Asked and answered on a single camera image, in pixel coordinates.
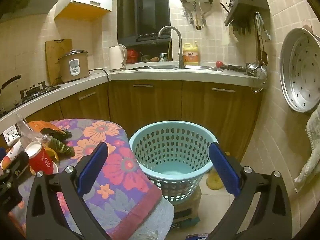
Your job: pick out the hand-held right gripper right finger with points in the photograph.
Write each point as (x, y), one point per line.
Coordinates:
(225, 171)

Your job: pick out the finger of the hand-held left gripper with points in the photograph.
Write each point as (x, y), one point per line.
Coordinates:
(18, 163)

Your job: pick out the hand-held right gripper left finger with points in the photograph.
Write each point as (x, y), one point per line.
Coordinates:
(92, 166)

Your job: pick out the striped green leaf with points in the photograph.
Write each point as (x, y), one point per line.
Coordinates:
(61, 148)

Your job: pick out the light blue perforated plastic basket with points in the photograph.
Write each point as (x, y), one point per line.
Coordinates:
(172, 140)

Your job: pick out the red paper cup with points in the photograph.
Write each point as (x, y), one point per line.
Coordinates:
(40, 160)

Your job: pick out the floral printed blanket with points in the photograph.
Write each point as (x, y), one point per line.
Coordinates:
(120, 165)

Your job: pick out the clear plastic bag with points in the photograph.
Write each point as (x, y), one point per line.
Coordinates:
(27, 135)

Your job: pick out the white printed packet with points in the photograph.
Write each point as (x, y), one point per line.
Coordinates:
(10, 135)

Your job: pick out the crumpled orange wrapper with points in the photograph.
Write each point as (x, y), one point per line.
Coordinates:
(37, 125)

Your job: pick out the dark green leaf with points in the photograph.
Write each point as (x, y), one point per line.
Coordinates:
(53, 133)

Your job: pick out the cardboard box under basket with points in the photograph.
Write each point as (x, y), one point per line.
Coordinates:
(186, 210)

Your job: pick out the blue packet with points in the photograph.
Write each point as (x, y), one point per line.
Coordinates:
(197, 236)

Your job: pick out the black gas stove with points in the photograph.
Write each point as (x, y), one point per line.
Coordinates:
(32, 91)

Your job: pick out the pale hanging towel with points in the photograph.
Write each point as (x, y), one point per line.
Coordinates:
(311, 155)

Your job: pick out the wooden base cabinets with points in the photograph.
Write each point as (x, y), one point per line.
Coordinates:
(155, 105)

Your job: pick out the beige rice cooker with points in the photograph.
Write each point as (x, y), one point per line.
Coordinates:
(75, 67)

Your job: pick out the steel mesh strainer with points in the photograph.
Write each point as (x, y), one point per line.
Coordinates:
(261, 76)

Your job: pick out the green cucumber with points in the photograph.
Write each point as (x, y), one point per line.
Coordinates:
(233, 67)

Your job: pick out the red tomato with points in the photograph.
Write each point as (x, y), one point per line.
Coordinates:
(219, 64)

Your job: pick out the steel ladle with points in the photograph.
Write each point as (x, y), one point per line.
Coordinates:
(252, 66)

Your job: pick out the cream electric kettle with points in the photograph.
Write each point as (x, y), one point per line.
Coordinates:
(116, 57)

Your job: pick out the wooden cutting board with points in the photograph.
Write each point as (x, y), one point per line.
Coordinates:
(53, 52)

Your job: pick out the red container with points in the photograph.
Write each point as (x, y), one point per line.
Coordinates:
(132, 56)

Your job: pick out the steel sink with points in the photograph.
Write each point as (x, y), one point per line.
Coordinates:
(160, 67)

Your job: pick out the yellow detergent bottle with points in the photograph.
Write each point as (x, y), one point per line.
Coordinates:
(191, 55)

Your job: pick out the aluminium perforated steamer tray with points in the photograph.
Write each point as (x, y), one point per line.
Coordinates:
(302, 67)

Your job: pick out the steel kitchen faucet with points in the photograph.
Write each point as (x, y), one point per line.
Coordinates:
(180, 45)

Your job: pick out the water heater pipes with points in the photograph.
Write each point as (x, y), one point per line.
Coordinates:
(198, 17)

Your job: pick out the dark kitchen window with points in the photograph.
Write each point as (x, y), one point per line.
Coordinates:
(150, 10)

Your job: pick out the white wall socket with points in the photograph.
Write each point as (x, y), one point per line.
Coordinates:
(183, 13)

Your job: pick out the black wall shelf rack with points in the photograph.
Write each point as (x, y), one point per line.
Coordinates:
(246, 7)

